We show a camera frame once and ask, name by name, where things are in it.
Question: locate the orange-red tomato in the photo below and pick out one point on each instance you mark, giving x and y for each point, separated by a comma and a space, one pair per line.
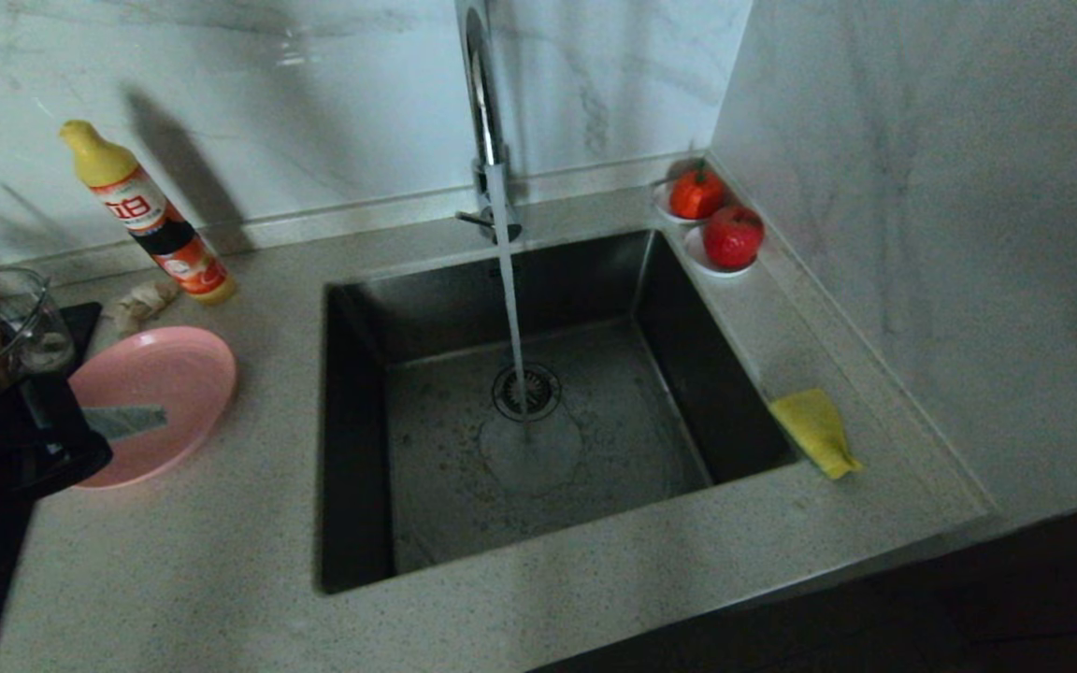
697, 193

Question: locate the clear glass pot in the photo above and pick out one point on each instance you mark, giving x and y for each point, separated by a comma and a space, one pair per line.
38, 332

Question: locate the round metal drain strainer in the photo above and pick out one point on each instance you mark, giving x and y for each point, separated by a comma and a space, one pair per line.
543, 393

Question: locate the yellow dish soap bottle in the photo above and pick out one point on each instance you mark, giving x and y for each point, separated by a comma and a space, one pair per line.
148, 224

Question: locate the yellow sponge green backing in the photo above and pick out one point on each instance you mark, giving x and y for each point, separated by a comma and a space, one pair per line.
814, 430

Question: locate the pink plate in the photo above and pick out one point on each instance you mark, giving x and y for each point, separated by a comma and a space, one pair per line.
174, 383

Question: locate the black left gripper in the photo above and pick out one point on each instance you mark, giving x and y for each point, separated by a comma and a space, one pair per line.
15, 439

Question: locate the red apple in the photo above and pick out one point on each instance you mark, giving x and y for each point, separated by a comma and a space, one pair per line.
734, 236

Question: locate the stainless steel sink basin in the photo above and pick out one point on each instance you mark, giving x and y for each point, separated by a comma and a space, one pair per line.
613, 486

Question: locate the small white saucer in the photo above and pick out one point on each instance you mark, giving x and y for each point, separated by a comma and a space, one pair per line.
696, 256
662, 207

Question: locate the chrome faucet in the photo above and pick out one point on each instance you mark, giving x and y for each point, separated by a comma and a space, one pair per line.
487, 121

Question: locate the crumpled beige tissue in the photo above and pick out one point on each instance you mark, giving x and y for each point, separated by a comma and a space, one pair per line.
141, 304

